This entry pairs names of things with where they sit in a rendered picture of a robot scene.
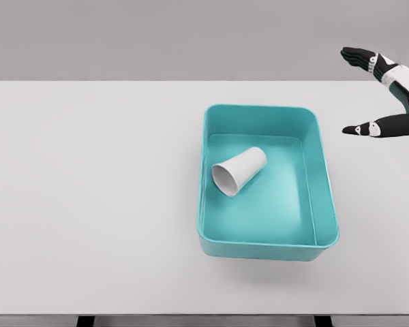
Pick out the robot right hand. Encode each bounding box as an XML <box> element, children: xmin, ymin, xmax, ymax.
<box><xmin>339</xmin><ymin>46</ymin><xmax>409</xmax><ymax>138</ymax></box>

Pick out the white paper cup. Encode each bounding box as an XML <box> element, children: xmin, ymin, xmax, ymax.
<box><xmin>211</xmin><ymin>146</ymin><xmax>268</xmax><ymax>198</ymax></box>

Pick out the teal plastic basket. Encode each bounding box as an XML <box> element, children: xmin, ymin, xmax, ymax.
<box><xmin>196</xmin><ymin>104</ymin><xmax>340</xmax><ymax>262</ymax></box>

